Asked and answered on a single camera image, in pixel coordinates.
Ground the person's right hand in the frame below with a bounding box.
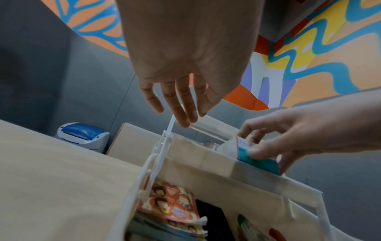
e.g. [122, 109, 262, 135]
[238, 88, 381, 174]

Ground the person's left hand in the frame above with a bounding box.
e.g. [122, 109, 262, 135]
[114, 0, 266, 129]

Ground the green white staple box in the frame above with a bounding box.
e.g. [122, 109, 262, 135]
[237, 136, 283, 176]

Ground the cream tiered organizer box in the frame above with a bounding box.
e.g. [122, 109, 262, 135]
[107, 113, 333, 241]

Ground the red utility knife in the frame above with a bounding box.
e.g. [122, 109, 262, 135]
[268, 228, 287, 241]

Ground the pink cartoon card pack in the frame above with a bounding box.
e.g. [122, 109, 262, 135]
[136, 181, 207, 237]

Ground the grey blue-lid paper shredder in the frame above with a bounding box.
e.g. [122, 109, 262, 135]
[53, 122, 111, 154]

